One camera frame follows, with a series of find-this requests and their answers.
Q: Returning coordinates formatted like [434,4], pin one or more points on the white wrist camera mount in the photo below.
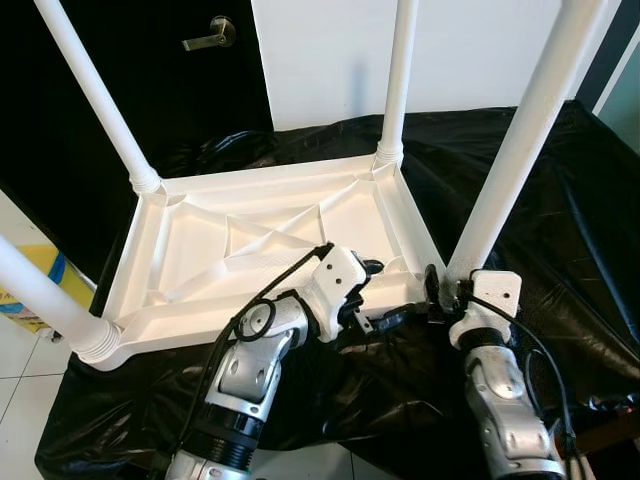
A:
[490,295]
[335,275]

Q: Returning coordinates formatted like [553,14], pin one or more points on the black plastic table cover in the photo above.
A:
[560,250]

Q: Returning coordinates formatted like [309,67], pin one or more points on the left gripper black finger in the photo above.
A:
[372,266]
[400,317]

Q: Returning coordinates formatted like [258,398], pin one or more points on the white plastic table top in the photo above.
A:
[200,250]

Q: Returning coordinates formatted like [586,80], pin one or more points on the white plastic table leg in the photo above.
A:
[40,290]
[95,95]
[398,80]
[520,150]

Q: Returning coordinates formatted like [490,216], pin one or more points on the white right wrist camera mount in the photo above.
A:
[490,295]

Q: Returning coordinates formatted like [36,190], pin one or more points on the black door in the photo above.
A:
[60,150]

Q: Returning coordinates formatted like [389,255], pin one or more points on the dark grey wall post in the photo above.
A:
[612,55]

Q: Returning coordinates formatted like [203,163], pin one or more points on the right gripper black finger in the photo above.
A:
[433,285]

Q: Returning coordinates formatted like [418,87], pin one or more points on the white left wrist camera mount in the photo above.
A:
[335,275]

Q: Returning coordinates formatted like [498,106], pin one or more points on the yellow box with blue band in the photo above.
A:
[20,312]

